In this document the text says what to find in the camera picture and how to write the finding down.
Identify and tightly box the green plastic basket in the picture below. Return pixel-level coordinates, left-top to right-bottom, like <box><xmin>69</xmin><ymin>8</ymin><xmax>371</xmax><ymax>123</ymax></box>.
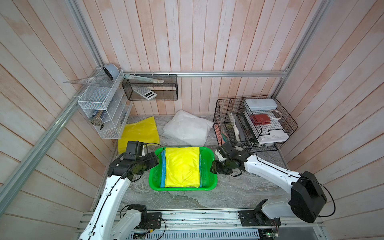
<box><xmin>149</xmin><ymin>147</ymin><xmax>218</xmax><ymax>191</ymax></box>

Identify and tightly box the blue raincoat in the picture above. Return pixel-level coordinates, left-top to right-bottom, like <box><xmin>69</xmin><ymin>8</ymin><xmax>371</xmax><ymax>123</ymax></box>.
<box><xmin>159</xmin><ymin>148</ymin><xmax>202</xmax><ymax>188</ymax></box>

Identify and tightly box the neon yellow raincoat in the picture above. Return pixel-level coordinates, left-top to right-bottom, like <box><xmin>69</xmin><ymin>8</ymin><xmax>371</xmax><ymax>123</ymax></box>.
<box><xmin>164</xmin><ymin>146</ymin><xmax>201</xmax><ymax>188</ymax></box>

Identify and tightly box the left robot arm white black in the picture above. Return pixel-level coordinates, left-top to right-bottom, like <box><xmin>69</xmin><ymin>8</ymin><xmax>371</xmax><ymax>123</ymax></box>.
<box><xmin>79</xmin><ymin>141</ymin><xmax>160</xmax><ymax>240</ymax></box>

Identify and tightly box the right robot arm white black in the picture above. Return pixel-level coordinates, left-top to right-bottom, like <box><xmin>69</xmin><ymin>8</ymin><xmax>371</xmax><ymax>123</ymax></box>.
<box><xmin>211</xmin><ymin>143</ymin><xmax>328</xmax><ymax>227</ymax></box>

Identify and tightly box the white folded raincoat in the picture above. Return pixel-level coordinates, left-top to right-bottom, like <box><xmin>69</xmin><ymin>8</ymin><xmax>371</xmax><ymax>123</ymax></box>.
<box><xmin>163</xmin><ymin>110</ymin><xmax>214</xmax><ymax>147</ymax></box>

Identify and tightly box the metal ruler in basket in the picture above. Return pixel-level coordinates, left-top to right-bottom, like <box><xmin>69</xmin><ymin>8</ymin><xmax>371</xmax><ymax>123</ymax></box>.
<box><xmin>124</xmin><ymin>74</ymin><xmax>164</xmax><ymax>84</ymax></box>

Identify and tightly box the red card holder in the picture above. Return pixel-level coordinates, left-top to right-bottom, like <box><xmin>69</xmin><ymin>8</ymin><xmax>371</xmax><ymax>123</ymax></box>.
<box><xmin>250</xmin><ymin>114</ymin><xmax>271</xmax><ymax>125</ymax></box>

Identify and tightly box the white flat box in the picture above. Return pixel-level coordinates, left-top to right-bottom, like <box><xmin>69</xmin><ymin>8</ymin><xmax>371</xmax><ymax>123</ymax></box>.
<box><xmin>258</xmin><ymin>130</ymin><xmax>289</xmax><ymax>144</ymax></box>

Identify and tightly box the rolled silver item on shelf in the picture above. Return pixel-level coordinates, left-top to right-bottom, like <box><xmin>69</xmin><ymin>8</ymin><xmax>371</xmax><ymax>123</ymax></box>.
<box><xmin>89</xmin><ymin>110</ymin><xmax>105</xmax><ymax>126</ymax></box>

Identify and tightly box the white pencil case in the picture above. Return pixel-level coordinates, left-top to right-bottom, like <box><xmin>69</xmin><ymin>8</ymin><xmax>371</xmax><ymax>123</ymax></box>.
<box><xmin>245</xmin><ymin>99</ymin><xmax>278</xmax><ymax>112</ymax></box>

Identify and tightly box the white calculator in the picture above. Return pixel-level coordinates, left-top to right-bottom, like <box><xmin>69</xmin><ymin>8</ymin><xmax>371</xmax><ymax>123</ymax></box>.
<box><xmin>133</xmin><ymin>88</ymin><xmax>157</xmax><ymax>101</ymax></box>

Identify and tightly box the clear triangle ruler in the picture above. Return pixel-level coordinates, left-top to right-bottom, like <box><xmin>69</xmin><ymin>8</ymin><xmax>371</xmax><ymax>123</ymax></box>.
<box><xmin>65</xmin><ymin>76</ymin><xmax>108</xmax><ymax>87</ymax></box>

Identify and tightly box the grey round tape dispenser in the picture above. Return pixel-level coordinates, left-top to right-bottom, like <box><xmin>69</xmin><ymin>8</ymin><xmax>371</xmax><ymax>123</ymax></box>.
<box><xmin>103</xmin><ymin>64</ymin><xmax>120</xmax><ymax>81</ymax></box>

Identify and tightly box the black wire desk organizer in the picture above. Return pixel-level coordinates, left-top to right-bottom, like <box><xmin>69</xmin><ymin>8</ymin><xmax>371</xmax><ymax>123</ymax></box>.
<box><xmin>214</xmin><ymin>95</ymin><xmax>298</xmax><ymax>153</ymax></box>

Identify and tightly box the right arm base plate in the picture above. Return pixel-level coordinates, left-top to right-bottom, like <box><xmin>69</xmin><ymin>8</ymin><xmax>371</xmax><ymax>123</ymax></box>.
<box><xmin>238</xmin><ymin>210</ymin><xmax>281</xmax><ymax>227</ymax></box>

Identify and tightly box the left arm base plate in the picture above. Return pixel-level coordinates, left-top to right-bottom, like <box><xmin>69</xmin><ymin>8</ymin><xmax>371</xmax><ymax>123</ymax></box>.
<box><xmin>120</xmin><ymin>211</ymin><xmax>163</xmax><ymax>230</ymax></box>

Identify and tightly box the white wire shelf rack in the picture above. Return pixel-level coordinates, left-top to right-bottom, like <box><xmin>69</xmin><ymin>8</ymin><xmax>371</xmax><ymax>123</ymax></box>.
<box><xmin>78</xmin><ymin>69</ymin><xmax>133</xmax><ymax>140</ymax></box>

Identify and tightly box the black mesh wall basket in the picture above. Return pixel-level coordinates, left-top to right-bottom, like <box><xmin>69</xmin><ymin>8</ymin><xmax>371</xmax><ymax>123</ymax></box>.
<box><xmin>122</xmin><ymin>74</ymin><xmax>179</xmax><ymax>101</ymax></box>

